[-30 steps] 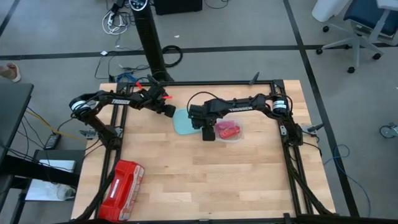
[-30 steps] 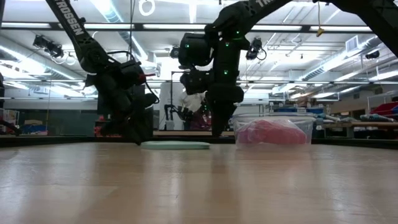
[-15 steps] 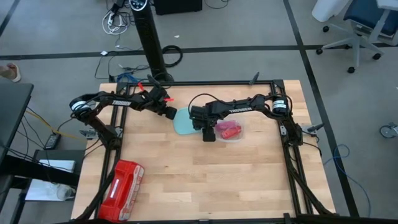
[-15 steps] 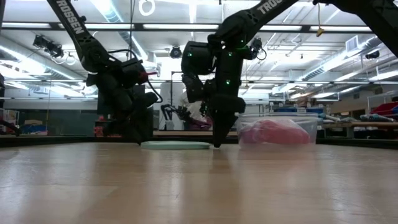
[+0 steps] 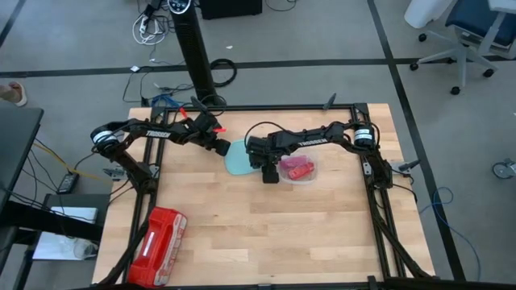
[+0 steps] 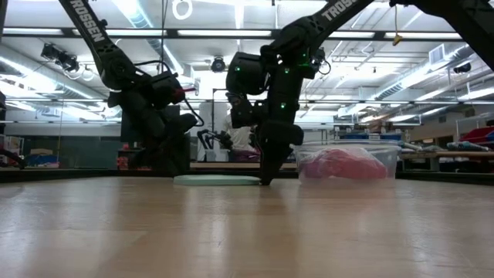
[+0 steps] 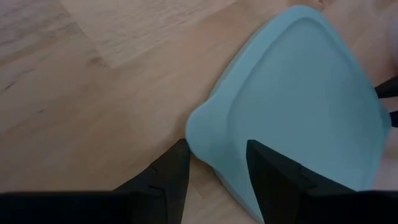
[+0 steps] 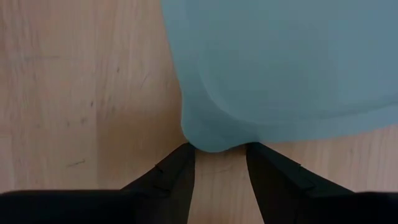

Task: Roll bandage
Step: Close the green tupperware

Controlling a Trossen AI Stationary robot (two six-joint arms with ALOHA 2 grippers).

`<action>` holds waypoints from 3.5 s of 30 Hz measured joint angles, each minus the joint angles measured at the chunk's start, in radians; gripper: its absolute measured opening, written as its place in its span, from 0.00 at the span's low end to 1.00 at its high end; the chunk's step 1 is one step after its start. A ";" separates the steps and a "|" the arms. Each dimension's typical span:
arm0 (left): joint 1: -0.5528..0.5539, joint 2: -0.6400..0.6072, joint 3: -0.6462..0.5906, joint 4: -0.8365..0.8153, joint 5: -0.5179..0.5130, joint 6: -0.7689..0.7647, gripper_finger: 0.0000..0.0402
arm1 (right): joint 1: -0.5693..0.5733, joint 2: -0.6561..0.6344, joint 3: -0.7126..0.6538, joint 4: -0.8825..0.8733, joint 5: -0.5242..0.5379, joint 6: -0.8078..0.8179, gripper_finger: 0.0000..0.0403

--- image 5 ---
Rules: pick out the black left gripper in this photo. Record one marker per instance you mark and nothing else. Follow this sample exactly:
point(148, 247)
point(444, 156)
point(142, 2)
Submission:
point(203, 131)

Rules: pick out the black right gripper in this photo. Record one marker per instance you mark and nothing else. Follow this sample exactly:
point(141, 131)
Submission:
point(270, 151)

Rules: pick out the light blue container lid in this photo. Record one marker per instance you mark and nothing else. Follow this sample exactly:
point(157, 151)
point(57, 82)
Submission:
point(238, 161)

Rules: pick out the clear zipper bag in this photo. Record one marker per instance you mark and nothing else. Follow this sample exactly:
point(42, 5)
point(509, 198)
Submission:
point(284, 173)
point(301, 172)

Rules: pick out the clear plastic container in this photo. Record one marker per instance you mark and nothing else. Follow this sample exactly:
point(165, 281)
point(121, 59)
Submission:
point(315, 177)

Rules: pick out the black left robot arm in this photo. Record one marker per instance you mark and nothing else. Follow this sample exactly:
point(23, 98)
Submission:
point(157, 133)

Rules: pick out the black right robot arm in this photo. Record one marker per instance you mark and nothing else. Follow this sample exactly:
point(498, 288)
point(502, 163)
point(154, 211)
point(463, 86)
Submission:
point(318, 139)

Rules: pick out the black tower fan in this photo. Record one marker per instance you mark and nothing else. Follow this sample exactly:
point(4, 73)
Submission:
point(193, 52)

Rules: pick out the red first aid case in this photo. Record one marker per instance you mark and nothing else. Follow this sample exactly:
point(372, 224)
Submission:
point(157, 245)

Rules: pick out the white paper scrap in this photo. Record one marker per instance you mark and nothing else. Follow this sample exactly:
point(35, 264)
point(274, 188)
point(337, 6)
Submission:
point(135, 69)

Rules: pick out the black box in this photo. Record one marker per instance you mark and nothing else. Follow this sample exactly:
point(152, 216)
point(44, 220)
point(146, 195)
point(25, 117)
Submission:
point(230, 8)

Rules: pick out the black power brick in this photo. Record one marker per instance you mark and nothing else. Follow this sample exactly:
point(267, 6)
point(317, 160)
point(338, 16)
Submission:
point(67, 183)

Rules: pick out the clear glass jar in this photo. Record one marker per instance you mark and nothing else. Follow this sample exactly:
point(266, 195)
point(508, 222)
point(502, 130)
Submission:
point(85, 249)

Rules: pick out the black stand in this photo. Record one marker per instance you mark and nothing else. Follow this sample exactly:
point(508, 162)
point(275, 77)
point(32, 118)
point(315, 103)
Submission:
point(48, 220)

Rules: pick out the white paper sheet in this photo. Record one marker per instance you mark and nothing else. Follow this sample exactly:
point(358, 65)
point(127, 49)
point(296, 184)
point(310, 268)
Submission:
point(52, 247)

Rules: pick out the black desk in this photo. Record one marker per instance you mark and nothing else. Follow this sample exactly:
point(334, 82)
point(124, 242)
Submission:
point(16, 141)

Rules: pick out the person's foot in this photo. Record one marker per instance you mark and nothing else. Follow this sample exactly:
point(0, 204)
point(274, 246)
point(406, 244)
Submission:
point(12, 93)

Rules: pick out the white waste bin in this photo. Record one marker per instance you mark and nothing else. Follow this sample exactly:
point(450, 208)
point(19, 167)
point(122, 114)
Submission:
point(427, 12)

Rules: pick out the grey caster wheel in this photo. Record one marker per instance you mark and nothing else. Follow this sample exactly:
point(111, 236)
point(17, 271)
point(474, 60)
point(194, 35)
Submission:
point(502, 170)

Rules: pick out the blue seat office chair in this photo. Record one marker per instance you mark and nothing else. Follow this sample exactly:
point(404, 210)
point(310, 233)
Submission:
point(479, 20)

